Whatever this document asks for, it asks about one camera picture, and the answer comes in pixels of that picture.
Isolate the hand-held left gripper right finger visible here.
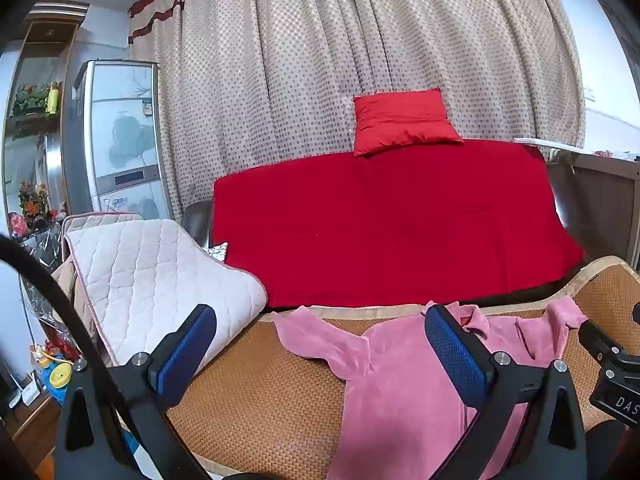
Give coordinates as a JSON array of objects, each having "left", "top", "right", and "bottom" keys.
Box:
[{"left": 424, "top": 303, "right": 588, "bottom": 480}]

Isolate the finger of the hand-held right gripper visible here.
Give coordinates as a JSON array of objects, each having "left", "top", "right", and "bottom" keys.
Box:
[{"left": 579, "top": 319, "right": 626, "bottom": 362}]

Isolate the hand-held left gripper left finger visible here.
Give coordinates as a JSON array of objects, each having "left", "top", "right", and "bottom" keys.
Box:
[{"left": 54, "top": 304, "right": 218, "bottom": 480}]

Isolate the pink corduroy shirt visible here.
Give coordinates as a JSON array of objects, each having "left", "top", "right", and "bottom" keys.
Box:
[{"left": 270, "top": 296, "right": 588, "bottom": 480}]

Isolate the woven rattan mat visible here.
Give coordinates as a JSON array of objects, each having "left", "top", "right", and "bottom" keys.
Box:
[{"left": 165, "top": 256, "right": 640, "bottom": 480}]

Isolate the white quilted pad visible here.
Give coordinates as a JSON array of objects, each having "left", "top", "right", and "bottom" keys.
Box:
[{"left": 62, "top": 212, "right": 268, "bottom": 367}]

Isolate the brown wooden cabinet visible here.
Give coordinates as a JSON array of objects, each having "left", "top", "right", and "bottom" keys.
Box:
[{"left": 547, "top": 152, "right": 640, "bottom": 273}]

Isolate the red blanket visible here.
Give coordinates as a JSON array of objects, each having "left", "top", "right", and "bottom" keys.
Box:
[{"left": 211, "top": 139, "right": 586, "bottom": 309}]

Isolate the white router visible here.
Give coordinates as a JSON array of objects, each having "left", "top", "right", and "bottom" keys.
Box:
[{"left": 7, "top": 380, "right": 41, "bottom": 408}]

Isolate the white board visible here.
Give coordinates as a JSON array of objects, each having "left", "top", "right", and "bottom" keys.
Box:
[{"left": 514, "top": 136, "right": 586, "bottom": 154}]

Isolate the silver refrigerator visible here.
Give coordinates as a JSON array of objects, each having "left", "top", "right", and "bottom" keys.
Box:
[{"left": 62, "top": 59, "right": 173, "bottom": 221}]

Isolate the flower bouquet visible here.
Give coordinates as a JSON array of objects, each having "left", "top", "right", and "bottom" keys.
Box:
[{"left": 19, "top": 182, "right": 51, "bottom": 221}]

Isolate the red pillow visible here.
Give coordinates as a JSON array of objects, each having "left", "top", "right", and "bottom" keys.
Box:
[{"left": 352, "top": 88, "right": 465, "bottom": 157}]

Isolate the beige dotted curtain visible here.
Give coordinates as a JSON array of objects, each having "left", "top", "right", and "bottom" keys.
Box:
[{"left": 127, "top": 0, "right": 587, "bottom": 221}]

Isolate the green ornament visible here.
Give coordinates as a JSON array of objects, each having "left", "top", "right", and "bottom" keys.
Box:
[{"left": 12, "top": 85, "right": 48, "bottom": 111}]

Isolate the wooden display cabinet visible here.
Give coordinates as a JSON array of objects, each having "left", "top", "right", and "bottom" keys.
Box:
[{"left": 2, "top": 2, "right": 91, "bottom": 223}]

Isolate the black cable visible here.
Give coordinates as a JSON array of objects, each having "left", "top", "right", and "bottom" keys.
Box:
[{"left": 0, "top": 235, "right": 206, "bottom": 480}]

